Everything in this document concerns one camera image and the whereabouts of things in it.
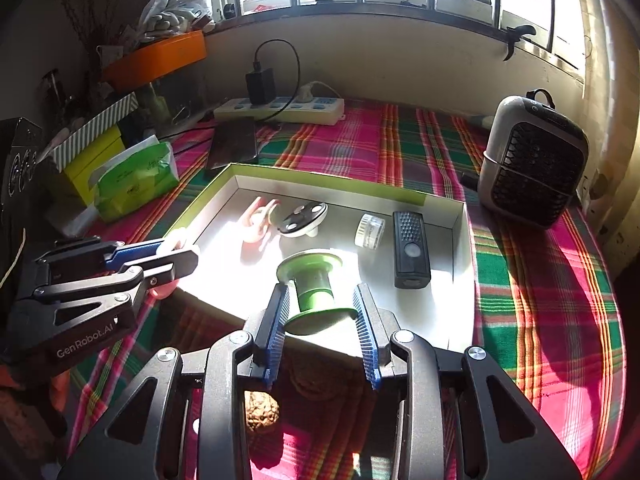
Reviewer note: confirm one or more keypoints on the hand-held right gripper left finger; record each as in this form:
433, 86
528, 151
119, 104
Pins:
277, 322

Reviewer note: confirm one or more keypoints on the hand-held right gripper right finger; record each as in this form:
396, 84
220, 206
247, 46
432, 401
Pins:
365, 332

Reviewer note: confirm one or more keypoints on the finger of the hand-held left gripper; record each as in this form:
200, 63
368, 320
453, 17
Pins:
135, 255
170, 262

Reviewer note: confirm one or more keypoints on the green dumbbell-shaped roller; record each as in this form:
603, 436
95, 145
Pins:
312, 285

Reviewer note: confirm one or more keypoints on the black rectangular device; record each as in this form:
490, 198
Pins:
410, 260

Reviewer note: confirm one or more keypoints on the white and green cardboard box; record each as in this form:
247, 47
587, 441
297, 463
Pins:
450, 310

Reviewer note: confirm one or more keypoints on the pink silicone clip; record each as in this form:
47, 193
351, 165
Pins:
255, 230

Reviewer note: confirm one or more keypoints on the white round case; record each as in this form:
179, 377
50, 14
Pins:
369, 232

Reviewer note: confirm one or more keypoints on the black and white round gadget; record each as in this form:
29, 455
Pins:
302, 217

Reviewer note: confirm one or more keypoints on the person's left forearm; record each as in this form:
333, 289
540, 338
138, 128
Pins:
25, 420

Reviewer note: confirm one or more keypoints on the green tissue pack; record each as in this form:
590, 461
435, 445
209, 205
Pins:
135, 185

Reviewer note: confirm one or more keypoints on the white board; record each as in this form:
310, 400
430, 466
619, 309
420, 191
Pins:
75, 217

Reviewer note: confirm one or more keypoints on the walnut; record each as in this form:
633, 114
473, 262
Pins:
261, 410

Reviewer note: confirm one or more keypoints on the yellow-green box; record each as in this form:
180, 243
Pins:
82, 170

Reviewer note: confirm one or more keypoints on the striped box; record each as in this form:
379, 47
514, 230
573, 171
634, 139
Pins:
95, 127

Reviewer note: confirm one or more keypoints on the black smartphone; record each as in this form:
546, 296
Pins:
232, 142

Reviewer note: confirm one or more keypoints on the clear glass container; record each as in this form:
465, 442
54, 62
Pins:
175, 102

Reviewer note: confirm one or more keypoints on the plaid blanket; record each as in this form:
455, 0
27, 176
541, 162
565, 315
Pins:
525, 285

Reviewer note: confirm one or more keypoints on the black charger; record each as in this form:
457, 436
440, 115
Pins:
261, 87

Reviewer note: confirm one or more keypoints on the orange box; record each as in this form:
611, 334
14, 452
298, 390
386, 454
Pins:
155, 57

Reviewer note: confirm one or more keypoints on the white power strip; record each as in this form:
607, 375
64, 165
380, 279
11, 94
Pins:
320, 110

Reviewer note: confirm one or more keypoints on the white plug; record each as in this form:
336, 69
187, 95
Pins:
306, 94

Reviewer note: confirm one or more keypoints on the small grey heater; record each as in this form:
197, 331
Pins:
530, 170

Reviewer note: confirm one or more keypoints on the small white object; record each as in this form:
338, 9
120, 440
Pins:
481, 120

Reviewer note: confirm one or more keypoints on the white plastic bags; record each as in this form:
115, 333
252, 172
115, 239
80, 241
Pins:
175, 5

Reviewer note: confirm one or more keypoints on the black hook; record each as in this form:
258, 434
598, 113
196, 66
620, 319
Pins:
512, 40

